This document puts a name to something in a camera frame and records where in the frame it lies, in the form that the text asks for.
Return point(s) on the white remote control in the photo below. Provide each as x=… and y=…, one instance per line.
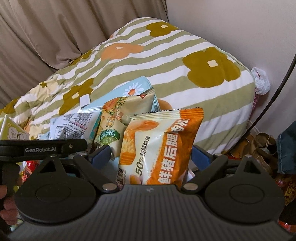
x=84, y=100

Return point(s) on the orange white snack packet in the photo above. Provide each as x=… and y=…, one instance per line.
x=156, y=147

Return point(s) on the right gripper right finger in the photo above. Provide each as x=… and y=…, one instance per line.
x=201, y=158

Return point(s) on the light blue daisy cloth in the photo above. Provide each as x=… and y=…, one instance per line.
x=134, y=87

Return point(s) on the green cardboard box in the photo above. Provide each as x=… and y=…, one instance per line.
x=11, y=131

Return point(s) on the white plastic bag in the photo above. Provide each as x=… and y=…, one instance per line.
x=262, y=84

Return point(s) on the person's left hand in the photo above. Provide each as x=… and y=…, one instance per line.
x=9, y=212

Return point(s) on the red snack packet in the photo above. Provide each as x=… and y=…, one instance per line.
x=26, y=169

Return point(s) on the large white snack packet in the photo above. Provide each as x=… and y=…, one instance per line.
x=74, y=126

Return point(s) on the green yellow snack packet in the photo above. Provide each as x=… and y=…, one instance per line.
x=115, y=117

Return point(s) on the striped floral duvet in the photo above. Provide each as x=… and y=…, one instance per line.
x=185, y=70

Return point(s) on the beige curtain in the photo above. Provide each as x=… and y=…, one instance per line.
x=40, y=37

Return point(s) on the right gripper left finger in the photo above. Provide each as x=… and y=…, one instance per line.
x=100, y=157

